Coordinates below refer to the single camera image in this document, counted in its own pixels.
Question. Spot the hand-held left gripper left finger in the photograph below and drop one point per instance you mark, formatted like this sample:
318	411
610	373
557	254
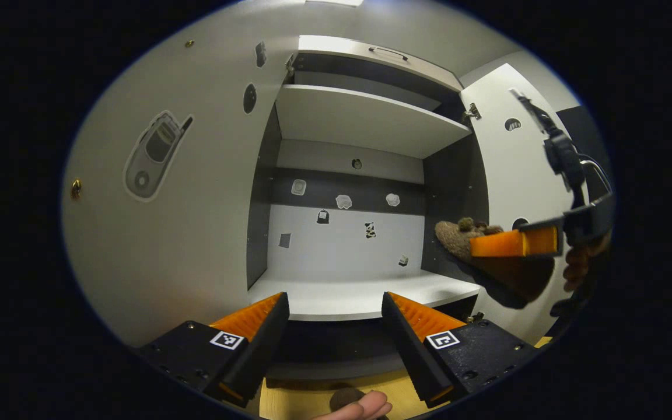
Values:
266	344

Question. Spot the white cabinet shelf board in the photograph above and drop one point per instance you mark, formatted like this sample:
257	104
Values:
359	116
342	297

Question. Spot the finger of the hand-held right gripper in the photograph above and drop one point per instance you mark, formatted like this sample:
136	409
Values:
511	244

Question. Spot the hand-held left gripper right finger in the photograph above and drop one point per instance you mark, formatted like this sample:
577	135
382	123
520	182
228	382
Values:
409	350

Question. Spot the brown fuzzy shoe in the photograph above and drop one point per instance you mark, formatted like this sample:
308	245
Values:
345	398
505	274

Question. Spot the white shoe cabinet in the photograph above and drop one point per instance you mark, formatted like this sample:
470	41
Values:
336	245

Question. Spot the ceiling light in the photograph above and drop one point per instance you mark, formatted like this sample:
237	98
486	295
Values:
336	2

